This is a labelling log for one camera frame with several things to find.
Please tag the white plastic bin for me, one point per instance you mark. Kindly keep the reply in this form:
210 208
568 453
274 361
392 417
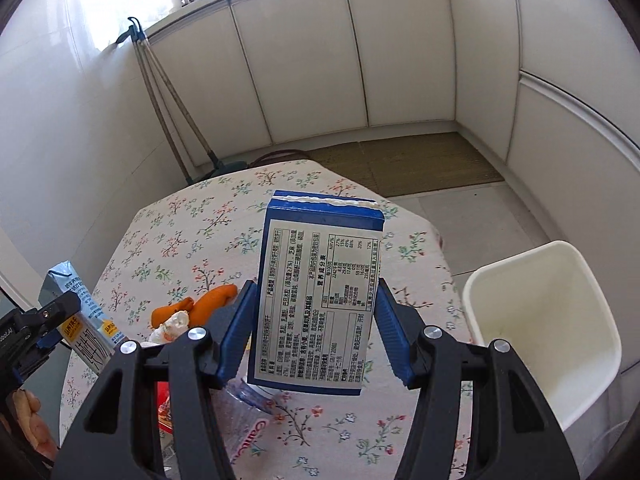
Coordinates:
540 320

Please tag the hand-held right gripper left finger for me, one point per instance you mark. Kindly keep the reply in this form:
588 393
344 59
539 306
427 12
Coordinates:
235 330

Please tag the white cabinet drawer front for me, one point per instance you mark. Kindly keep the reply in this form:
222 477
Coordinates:
580 50
570 185

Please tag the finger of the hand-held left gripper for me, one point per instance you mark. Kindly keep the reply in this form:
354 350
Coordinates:
50 342
50 312

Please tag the blue box with white label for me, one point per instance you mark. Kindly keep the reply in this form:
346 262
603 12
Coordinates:
315 285

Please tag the red and white snack bag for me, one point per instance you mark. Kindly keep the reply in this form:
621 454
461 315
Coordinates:
165 405

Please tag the floral tablecloth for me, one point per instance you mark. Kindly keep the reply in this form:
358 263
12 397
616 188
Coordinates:
200 240

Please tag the narrow white cabinet door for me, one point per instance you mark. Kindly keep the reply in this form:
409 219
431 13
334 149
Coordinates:
482 70

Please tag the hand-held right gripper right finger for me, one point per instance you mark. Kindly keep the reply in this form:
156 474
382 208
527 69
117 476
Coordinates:
392 335

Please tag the light blue drink carton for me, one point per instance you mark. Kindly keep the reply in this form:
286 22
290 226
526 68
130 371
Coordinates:
75 300

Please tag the crumpled white tissue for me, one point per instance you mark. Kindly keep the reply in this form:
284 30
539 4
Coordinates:
170 329

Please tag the clear plastic water bottle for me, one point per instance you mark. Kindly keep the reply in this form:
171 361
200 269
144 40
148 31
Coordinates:
245 430

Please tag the teal mop head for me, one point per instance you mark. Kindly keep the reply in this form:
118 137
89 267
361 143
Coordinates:
227 166

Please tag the brown floor mat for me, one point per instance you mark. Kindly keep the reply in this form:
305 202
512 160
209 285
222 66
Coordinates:
345 167
430 162

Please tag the person's left hand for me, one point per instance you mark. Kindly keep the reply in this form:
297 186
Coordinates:
35 420

